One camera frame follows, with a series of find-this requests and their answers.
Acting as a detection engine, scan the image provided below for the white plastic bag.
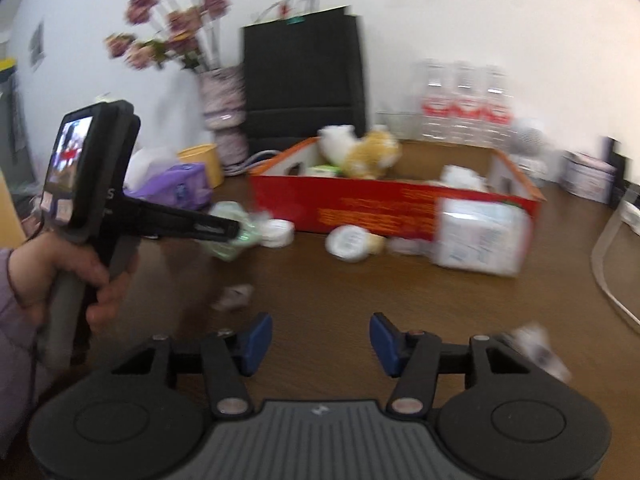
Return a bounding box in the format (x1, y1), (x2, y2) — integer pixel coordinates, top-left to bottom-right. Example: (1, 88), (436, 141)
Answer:
(202, 201), (273, 263)

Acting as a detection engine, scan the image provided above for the white tissue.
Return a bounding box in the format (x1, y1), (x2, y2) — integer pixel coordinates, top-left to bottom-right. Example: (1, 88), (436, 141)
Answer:
(440, 164), (488, 192)

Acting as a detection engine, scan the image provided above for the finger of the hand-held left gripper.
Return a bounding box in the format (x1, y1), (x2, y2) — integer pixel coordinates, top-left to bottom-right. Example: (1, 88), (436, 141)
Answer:
(122, 195), (242, 242)

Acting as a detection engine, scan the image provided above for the clear glass cup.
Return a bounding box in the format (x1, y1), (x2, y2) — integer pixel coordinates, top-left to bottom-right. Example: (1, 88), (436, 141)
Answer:
(375, 110), (421, 141)

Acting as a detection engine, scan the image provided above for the small blue white packet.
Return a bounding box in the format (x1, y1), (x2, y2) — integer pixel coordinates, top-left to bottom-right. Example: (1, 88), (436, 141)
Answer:
(210, 284), (255, 311)

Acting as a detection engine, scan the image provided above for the black paper bag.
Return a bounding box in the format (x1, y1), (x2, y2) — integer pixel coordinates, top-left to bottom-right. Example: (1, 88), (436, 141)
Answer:
(242, 0), (368, 158)

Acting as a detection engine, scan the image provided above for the small white round case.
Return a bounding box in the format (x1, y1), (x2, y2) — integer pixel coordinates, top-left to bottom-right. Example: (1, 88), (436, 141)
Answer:
(260, 219), (296, 248)

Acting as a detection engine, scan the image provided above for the purple cable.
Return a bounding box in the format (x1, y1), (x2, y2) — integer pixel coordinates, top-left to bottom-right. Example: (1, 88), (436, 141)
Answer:
(240, 149), (281, 173)

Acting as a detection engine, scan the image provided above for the yellow cup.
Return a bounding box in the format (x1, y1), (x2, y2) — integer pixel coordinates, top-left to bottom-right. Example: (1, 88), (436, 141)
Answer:
(177, 143), (224, 189)

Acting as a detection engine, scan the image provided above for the yellow white plush toy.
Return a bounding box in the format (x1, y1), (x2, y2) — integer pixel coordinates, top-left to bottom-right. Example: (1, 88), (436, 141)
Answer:
(318, 124), (403, 180)

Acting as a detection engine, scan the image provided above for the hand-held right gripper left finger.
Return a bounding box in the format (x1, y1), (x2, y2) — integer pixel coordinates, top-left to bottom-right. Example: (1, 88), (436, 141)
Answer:
(111, 311), (275, 418)

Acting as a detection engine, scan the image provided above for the red cardboard box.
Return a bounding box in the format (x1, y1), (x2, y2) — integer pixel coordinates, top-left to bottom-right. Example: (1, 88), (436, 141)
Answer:
(248, 136), (546, 253)

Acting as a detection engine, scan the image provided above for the purple white textured vase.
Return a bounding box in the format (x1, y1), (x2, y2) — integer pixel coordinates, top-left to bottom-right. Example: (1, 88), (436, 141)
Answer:
(199, 66), (249, 176)

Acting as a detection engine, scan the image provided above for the white labelled bottle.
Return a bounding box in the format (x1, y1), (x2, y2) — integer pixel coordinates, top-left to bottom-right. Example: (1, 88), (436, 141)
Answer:
(325, 197), (532, 278)

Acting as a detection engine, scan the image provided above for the person's left hand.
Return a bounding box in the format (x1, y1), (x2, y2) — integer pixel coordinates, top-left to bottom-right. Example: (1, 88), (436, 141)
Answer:
(10, 232), (139, 341)

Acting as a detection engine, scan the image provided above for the clear plastic wrapper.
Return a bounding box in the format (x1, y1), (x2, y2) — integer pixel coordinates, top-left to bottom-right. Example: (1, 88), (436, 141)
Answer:
(500, 324), (573, 383)

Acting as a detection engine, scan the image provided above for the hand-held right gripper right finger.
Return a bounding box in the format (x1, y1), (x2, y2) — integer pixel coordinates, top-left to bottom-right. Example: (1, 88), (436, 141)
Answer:
(369, 311), (531, 418)

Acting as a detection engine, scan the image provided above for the purple tissue box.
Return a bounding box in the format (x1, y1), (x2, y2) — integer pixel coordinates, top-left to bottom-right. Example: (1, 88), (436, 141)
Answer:
(122, 146), (213, 211)

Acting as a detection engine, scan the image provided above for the dried pink rose bouquet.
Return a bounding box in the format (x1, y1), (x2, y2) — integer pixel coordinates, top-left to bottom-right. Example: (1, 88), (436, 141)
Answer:
(105, 0), (231, 73)

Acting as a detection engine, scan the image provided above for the grey tin box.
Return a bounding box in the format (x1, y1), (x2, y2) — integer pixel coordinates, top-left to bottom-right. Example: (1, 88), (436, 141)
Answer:
(560, 151), (616, 203)

